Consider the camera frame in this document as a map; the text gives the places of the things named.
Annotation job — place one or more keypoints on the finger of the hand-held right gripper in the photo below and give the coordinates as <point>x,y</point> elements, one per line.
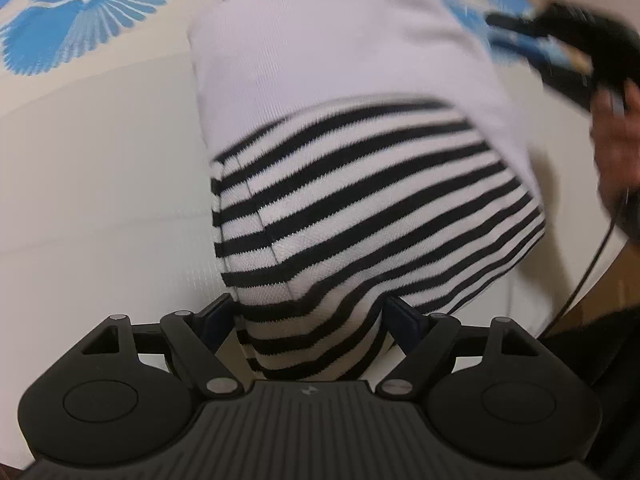
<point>515,24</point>
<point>540,52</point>

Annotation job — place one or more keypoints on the person's right hand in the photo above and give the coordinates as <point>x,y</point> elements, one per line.
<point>617,145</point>

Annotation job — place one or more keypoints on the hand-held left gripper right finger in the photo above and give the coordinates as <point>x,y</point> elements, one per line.
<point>402,320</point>

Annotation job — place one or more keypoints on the white wide-striped shirt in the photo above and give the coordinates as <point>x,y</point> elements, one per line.
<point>325,110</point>

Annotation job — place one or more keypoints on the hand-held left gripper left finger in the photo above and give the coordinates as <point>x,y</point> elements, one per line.
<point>220,315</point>

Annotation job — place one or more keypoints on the blue white printed blanket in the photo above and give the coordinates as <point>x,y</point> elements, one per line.
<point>100,170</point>

